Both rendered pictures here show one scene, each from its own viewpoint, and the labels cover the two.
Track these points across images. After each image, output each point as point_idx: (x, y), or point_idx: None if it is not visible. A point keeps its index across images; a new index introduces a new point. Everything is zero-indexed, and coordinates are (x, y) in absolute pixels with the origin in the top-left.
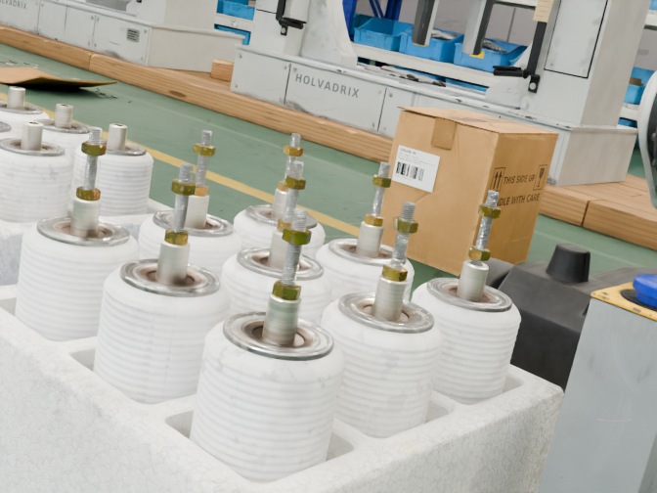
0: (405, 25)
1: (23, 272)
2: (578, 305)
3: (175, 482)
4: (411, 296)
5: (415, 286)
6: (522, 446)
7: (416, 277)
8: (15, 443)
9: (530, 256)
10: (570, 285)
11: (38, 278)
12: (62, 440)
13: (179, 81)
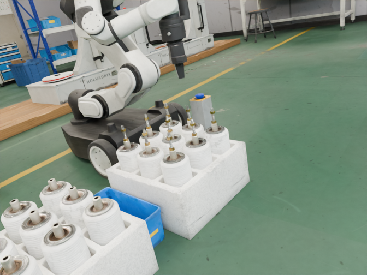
0: None
1: (185, 170)
2: (127, 130)
3: (236, 152)
4: (23, 195)
5: (11, 196)
6: None
7: (0, 197)
8: (209, 193)
9: None
10: (120, 129)
11: (188, 167)
12: (218, 176)
13: None
